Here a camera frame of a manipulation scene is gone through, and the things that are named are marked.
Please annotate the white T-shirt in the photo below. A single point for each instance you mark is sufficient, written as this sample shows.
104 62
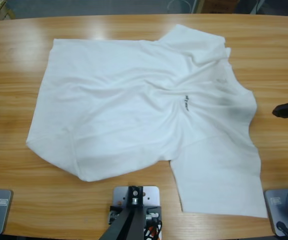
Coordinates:
133 100

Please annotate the brown cardboard box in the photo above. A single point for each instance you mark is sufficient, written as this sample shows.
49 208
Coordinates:
219 6

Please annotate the light wooden plank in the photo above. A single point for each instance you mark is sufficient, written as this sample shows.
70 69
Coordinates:
200 6

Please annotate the white mount block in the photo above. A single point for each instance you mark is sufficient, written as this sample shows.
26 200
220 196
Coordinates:
151 195

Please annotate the black clamp bracket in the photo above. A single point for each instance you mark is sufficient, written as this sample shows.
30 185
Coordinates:
155 208

